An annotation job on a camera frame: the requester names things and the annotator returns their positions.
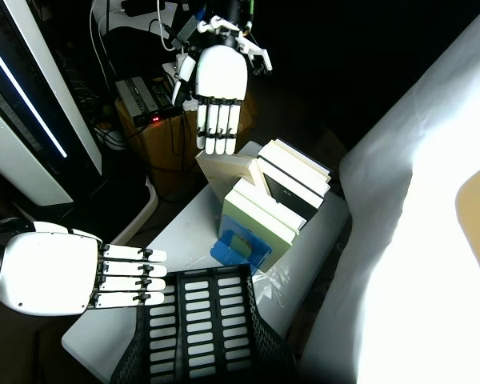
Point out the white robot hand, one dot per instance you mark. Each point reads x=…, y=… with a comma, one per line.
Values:
x=220, y=72
x=44, y=272

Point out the tan paperback book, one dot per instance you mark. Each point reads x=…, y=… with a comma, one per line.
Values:
x=228, y=168

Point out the pale green book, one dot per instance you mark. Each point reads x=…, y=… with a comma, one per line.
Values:
x=256, y=224

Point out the grey electronics box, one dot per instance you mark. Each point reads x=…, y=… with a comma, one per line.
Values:
x=136, y=96

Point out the brown wooden box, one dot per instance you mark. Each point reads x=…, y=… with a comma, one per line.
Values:
x=160, y=144

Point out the white cabinet with light strip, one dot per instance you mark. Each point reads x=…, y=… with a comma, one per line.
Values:
x=24, y=160

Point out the cream spine book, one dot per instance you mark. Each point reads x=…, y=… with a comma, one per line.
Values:
x=300, y=160

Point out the white Fashionpedia book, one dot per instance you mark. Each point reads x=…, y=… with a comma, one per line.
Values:
x=304, y=174

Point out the black Let It Be book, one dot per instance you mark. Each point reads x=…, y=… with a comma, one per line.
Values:
x=288, y=196

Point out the black mesh file rack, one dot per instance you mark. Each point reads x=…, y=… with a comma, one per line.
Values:
x=214, y=320

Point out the clear plastic film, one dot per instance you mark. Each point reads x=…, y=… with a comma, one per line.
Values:
x=272, y=288

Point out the white backdrop cloth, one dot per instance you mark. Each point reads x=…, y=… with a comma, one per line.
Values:
x=424, y=240

